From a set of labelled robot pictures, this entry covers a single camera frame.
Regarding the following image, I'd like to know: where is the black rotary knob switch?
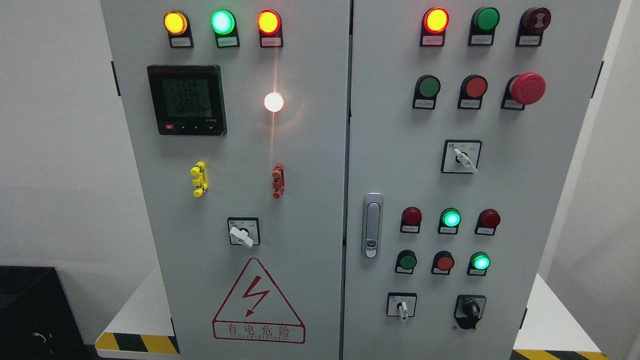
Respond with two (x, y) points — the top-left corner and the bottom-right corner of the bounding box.
(454, 294), (487, 330)

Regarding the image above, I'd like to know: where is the red terminal clip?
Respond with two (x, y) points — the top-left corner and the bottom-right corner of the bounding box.
(271, 162), (285, 199)

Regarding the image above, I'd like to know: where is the white lit indicator lamp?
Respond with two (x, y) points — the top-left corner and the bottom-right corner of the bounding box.
(263, 91), (284, 113)

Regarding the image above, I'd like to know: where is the dark red indicator light left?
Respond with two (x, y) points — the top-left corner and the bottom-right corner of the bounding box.
(400, 206), (423, 234)

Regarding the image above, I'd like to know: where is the grey left cabinet door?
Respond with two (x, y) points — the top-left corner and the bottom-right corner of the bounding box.
(100, 0), (351, 360)

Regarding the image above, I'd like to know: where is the grey cabinet door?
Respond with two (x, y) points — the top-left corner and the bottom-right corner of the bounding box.
(100, 0), (351, 360)
(342, 0), (621, 360)

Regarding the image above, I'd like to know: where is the green push button lower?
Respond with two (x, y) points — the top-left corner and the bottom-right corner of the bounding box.
(394, 249), (418, 275)

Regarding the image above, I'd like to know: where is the green push button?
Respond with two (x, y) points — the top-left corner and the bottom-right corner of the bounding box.
(394, 249), (418, 275)
(412, 74), (441, 110)

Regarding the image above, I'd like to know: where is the yellow terminal clip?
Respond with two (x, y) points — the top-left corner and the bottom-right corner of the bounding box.
(190, 161), (209, 198)

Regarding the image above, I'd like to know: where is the green lit indicator middle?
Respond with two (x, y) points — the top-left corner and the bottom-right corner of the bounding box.
(438, 207), (462, 235)

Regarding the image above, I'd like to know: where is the green push button upper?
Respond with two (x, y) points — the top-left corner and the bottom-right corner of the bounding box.
(412, 74), (441, 110)

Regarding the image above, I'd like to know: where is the red electric hazard warning sticker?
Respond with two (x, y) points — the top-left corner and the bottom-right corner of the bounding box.
(212, 257), (306, 344)

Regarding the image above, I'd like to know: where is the red push button lower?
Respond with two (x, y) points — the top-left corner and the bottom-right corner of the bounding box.
(430, 250), (455, 276)

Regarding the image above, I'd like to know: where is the red push button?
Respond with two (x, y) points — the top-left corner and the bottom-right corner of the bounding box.
(457, 74), (489, 110)
(430, 250), (455, 276)

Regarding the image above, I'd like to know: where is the black digital power meter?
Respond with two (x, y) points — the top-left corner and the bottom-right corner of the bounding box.
(147, 64), (227, 136)

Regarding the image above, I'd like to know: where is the grey right cabinet door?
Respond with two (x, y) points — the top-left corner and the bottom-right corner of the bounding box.
(342, 0), (621, 360)

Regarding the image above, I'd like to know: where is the red-orange indicator light top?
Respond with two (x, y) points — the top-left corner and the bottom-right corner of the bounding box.
(256, 9), (284, 48)

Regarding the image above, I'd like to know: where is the red indicator light right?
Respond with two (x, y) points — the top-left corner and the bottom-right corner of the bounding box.
(474, 208), (501, 236)

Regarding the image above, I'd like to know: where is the green illuminated button lower right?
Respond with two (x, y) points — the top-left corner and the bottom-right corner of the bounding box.
(466, 251), (491, 277)

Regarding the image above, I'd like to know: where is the red push button upper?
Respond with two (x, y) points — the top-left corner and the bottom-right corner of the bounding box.
(457, 74), (489, 110)

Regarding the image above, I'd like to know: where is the green lit indicator light top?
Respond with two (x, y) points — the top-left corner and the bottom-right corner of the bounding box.
(210, 9), (240, 48)

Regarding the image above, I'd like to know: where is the red lit indicator right door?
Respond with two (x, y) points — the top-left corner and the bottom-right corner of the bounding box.
(420, 7), (450, 47)

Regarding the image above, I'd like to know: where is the yellow indicator light top left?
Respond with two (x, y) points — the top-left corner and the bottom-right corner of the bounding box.
(163, 10), (194, 48)

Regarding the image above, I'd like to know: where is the red emergency stop mushroom button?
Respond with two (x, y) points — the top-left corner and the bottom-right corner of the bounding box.
(500, 71), (546, 111)

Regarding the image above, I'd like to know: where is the green indicator light right top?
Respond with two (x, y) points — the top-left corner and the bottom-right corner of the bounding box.
(467, 6), (501, 46)

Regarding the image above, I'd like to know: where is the white platform with hazard stripes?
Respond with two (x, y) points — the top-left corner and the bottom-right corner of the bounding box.
(90, 267), (607, 360)

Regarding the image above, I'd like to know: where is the dark red buzzer alarm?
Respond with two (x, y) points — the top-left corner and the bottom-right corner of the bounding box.
(515, 7), (551, 47)

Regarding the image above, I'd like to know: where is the black box lower left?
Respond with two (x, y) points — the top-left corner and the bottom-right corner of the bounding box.
(0, 265), (89, 360)

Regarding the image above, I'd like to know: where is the silver door lock handle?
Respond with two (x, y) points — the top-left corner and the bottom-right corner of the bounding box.
(361, 193), (384, 259)

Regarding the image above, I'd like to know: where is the white selector switch left door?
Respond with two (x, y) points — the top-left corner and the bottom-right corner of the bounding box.
(227, 217), (261, 249)

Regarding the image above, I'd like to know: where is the white selector switch right upper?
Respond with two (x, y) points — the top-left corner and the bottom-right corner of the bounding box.
(440, 139), (483, 174)

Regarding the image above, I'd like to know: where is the white selector switch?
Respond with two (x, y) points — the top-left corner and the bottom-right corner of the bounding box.
(386, 292), (418, 321)
(440, 139), (483, 174)

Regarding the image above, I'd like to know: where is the white selector switch right lower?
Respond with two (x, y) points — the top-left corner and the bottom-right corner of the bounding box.
(386, 292), (418, 321)

